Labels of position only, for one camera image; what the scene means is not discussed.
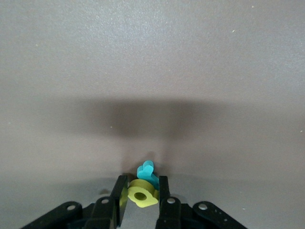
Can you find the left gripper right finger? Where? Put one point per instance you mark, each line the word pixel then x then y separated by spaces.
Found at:
pixel 169 212

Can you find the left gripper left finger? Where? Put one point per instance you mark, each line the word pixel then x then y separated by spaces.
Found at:
pixel 119 207

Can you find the yellow foam letter a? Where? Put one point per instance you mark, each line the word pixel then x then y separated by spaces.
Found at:
pixel 147 188

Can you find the teal foam letter t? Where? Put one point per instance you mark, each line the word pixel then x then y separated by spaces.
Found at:
pixel 146 171

